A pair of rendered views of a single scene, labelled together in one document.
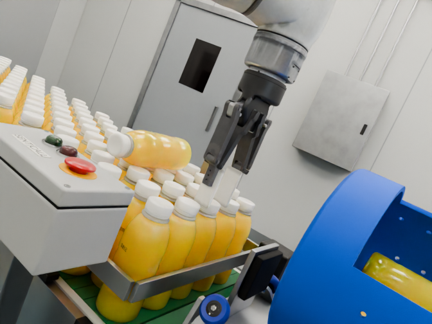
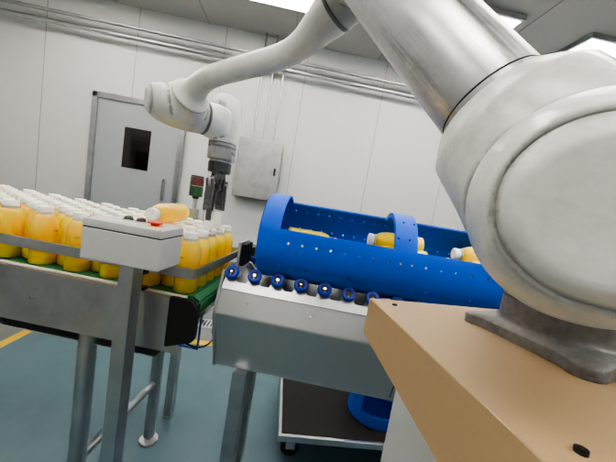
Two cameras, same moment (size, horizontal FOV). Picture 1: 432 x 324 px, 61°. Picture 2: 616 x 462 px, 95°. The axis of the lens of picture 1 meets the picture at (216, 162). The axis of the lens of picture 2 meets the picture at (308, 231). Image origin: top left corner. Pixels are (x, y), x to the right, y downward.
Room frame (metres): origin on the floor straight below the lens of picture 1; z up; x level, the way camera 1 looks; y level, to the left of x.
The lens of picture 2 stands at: (-0.39, 0.11, 1.22)
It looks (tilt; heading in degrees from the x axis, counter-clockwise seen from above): 6 degrees down; 334
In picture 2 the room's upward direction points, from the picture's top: 10 degrees clockwise
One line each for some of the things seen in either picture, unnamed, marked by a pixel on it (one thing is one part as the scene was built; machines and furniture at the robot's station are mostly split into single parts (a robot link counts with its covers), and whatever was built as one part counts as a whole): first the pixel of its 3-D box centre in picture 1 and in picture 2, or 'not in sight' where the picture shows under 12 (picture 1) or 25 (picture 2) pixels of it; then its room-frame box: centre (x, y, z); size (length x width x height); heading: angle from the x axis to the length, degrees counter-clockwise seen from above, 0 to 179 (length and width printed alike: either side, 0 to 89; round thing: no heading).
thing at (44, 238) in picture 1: (42, 189); (134, 241); (0.43, 0.19, 1.05); 0.20 x 0.10 x 0.10; 60
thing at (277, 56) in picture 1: (274, 60); (221, 153); (0.61, -0.02, 1.33); 0.09 x 0.09 x 0.06
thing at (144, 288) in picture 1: (212, 267); (221, 260); (0.62, -0.07, 0.96); 0.40 x 0.01 x 0.03; 150
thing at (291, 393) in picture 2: not in sight; (406, 421); (0.64, -1.23, 0.08); 1.50 x 0.52 x 0.15; 69
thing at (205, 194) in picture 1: (209, 185); (208, 220); (0.59, -0.01, 1.11); 0.03 x 0.01 x 0.07; 60
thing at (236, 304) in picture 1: (254, 281); (244, 258); (0.58, -0.14, 0.99); 0.10 x 0.02 x 0.12; 150
